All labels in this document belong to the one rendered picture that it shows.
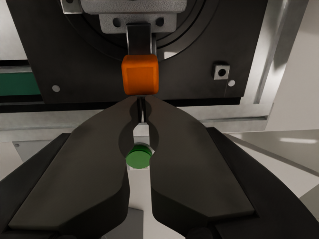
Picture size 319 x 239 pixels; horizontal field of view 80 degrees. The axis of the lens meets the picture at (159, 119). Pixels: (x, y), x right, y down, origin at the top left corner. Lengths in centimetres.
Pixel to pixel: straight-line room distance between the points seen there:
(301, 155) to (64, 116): 202
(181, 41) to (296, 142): 184
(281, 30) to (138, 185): 42
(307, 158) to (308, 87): 177
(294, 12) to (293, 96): 22
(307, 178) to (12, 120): 65
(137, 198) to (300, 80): 45
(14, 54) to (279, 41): 32
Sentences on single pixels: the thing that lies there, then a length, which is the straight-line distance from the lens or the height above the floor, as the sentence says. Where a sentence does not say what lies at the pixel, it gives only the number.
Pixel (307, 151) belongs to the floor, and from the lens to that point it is 213.
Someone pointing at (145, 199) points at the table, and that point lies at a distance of 56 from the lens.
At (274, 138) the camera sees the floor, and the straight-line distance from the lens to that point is 183.
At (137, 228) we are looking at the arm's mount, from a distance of 57.
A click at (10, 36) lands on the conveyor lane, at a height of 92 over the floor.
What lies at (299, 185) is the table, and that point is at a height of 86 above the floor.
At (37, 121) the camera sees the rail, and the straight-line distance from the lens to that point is 29.
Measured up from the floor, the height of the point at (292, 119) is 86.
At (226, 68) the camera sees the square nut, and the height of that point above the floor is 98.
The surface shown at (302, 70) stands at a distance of 43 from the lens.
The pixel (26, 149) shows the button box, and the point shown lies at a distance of 33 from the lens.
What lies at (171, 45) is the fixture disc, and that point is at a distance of 19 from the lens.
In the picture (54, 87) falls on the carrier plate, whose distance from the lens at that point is 25.
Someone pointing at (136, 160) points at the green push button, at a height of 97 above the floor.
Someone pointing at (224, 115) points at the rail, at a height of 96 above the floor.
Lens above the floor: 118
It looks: 57 degrees down
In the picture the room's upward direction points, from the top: 174 degrees clockwise
